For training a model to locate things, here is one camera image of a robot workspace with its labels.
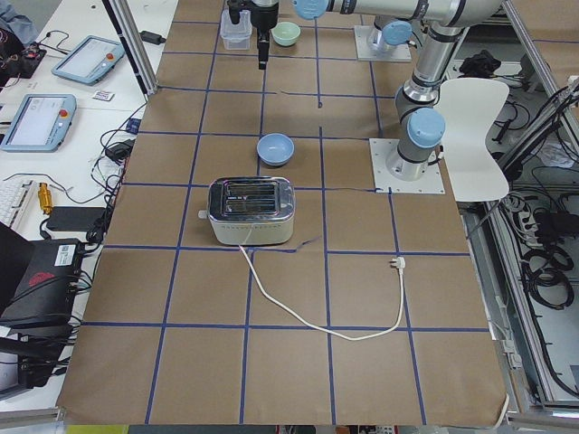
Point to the white chrome toaster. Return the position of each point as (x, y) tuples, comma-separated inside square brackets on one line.
[(251, 210)]

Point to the white chair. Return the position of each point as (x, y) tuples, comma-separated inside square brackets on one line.
[(469, 107)]

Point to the lower teach pendant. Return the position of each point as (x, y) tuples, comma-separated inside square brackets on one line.
[(40, 124)]

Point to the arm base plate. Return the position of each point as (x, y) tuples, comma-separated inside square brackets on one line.
[(371, 46), (393, 174)]

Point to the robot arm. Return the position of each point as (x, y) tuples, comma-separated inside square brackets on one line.
[(422, 127), (395, 30)]

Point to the teach pendant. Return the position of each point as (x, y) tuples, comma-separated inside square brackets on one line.
[(90, 61), (40, 124)]

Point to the aluminium frame post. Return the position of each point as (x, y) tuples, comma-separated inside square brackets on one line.
[(126, 29)]

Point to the clear plastic container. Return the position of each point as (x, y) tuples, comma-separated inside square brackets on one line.
[(236, 37)]

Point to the white keyboard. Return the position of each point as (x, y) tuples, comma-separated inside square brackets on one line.
[(16, 195)]

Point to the blue bowl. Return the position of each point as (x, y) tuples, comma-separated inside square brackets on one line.
[(275, 149)]

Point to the black power adapter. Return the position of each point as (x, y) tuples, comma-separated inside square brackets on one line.
[(153, 38)]

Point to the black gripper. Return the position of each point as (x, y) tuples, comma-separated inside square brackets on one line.
[(262, 17)]

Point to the black red computer box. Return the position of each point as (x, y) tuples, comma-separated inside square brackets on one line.
[(37, 279)]

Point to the green bowl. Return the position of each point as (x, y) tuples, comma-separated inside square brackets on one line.
[(286, 34)]

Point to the upper teach pendant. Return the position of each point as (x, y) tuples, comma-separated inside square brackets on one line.
[(90, 61)]

